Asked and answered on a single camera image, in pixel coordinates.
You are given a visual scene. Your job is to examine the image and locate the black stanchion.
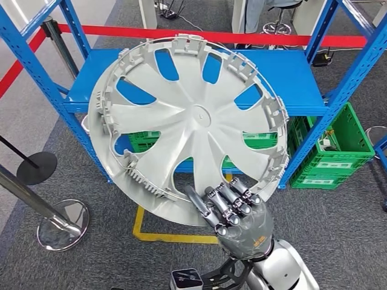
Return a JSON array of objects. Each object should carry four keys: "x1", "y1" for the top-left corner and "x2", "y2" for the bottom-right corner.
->
[{"x1": 0, "y1": 135, "x2": 58, "y2": 186}]

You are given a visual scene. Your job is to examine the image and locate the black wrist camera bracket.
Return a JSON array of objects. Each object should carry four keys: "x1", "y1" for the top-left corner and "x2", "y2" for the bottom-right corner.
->
[{"x1": 200, "y1": 258, "x2": 252, "y2": 290}]

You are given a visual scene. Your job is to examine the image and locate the white cable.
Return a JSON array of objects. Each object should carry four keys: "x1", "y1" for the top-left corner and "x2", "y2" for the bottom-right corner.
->
[{"x1": 178, "y1": 15, "x2": 203, "y2": 32}]

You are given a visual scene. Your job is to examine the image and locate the chrome base stool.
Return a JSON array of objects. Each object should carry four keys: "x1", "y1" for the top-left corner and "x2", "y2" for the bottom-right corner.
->
[{"x1": 262, "y1": 0, "x2": 303, "y2": 36}]

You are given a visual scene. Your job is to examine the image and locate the stanchion pole with red belts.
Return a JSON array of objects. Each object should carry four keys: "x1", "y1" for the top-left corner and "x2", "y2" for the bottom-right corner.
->
[{"x1": 41, "y1": 16, "x2": 80, "y2": 81}]

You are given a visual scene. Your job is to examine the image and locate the grey plastic wheel hubcap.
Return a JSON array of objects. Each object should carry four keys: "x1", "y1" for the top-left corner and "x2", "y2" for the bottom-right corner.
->
[{"x1": 88, "y1": 34, "x2": 289, "y2": 228}]

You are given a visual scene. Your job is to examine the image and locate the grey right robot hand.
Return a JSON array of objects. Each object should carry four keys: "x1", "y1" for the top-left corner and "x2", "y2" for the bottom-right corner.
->
[{"x1": 184, "y1": 177, "x2": 274, "y2": 260}]

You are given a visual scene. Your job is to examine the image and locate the green folded plastic crate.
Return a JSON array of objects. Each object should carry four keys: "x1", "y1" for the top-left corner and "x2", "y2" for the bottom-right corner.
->
[{"x1": 289, "y1": 170, "x2": 359, "y2": 190}]

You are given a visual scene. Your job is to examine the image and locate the black router with antennas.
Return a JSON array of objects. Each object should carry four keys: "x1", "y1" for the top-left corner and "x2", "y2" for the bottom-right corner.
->
[
  {"x1": 157, "y1": 0, "x2": 186, "y2": 20},
  {"x1": 311, "y1": 47, "x2": 335, "y2": 68}
]

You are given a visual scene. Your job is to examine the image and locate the tall open green crate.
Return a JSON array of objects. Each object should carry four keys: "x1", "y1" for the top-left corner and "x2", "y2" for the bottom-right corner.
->
[{"x1": 287, "y1": 101, "x2": 376, "y2": 179}]

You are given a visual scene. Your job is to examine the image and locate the red barrier belt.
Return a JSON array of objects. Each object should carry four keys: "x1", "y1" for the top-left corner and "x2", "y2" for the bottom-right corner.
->
[
  {"x1": 57, "y1": 23, "x2": 367, "y2": 49},
  {"x1": 0, "y1": 28, "x2": 48, "y2": 99}
]

